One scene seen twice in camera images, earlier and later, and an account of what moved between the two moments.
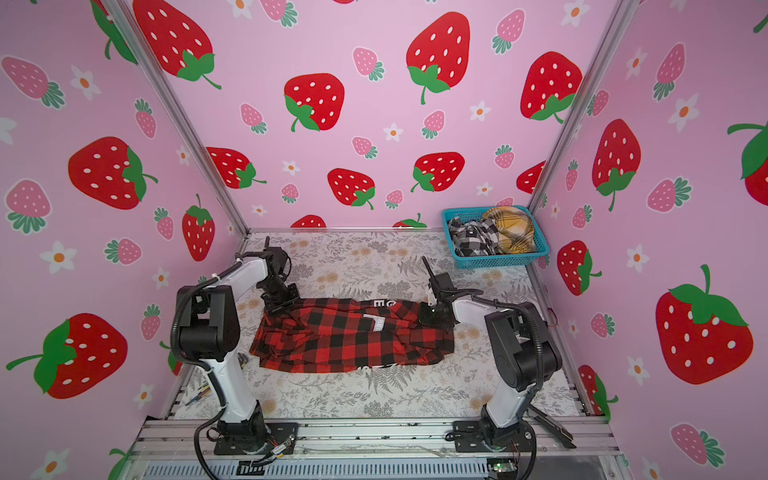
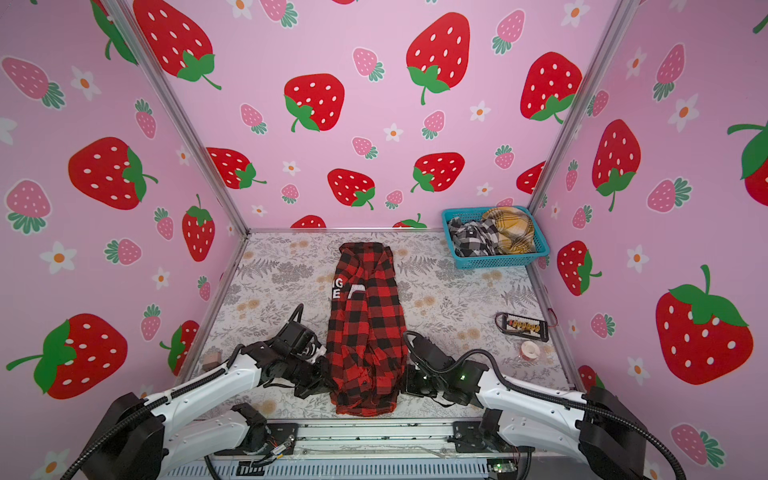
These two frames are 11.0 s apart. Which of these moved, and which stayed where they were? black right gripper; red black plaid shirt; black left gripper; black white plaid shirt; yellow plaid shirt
Moved: black left gripper; black right gripper; red black plaid shirt
Stayed: yellow plaid shirt; black white plaid shirt
